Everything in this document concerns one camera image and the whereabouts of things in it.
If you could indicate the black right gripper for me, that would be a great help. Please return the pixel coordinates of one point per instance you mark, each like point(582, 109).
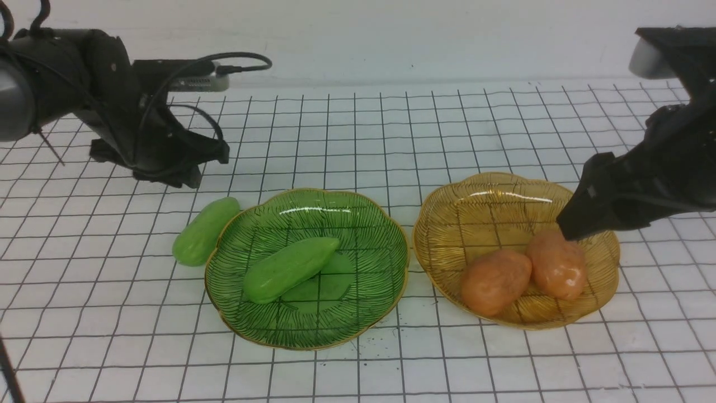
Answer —
point(670, 172)

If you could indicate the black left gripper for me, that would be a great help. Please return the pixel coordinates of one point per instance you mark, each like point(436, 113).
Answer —
point(165, 152)

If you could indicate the orange potato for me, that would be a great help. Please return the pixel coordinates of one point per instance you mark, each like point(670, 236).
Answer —
point(559, 266)
point(494, 281)

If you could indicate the green cucumber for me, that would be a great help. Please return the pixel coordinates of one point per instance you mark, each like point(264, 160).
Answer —
point(278, 273)
point(193, 247)

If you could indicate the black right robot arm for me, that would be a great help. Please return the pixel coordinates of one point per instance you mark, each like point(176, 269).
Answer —
point(686, 53)

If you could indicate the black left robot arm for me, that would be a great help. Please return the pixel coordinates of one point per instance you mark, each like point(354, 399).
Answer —
point(88, 73)

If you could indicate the amber glass plate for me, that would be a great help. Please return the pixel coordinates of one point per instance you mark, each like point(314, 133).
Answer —
point(461, 221)

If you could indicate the green glass plate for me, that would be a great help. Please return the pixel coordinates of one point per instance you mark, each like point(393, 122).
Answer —
point(362, 282)

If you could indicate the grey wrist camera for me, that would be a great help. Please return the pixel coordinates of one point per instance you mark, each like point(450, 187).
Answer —
point(198, 78)

